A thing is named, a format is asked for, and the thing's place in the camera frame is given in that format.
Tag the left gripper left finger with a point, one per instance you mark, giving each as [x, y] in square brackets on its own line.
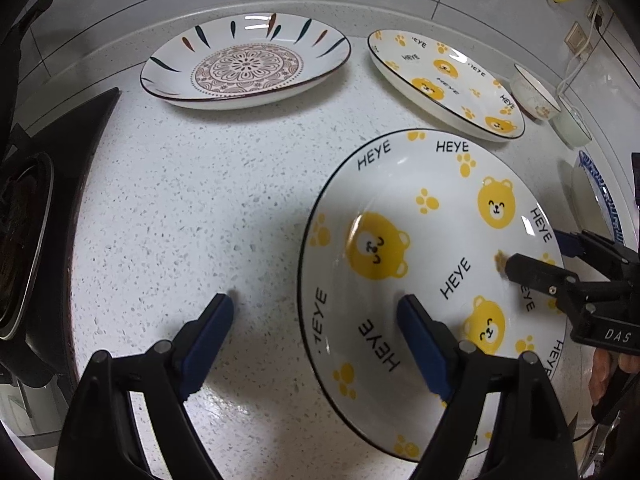
[100, 438]

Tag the blue white patterned bowl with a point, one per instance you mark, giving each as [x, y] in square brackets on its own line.
[592, 200]

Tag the large yellow bear plate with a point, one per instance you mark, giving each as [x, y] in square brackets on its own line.
[422, 212]

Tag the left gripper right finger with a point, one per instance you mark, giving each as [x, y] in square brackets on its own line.
[530, 439]

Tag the pale green floral bowl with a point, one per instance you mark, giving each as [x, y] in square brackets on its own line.
[569, 125]

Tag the beige wall socket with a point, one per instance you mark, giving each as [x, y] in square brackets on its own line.
[578, 40]

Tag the right hand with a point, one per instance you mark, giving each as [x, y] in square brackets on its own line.
[603, 363]

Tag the mandala pattern plate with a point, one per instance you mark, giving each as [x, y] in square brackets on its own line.
[244, 60]

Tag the black gas stove top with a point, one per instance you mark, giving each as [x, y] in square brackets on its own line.
[43, 178]

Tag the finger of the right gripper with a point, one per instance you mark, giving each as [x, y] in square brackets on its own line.
[612, 259]
[540, 276]

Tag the small bear pattern bowl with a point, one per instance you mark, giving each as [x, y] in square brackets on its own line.
[532, 96]

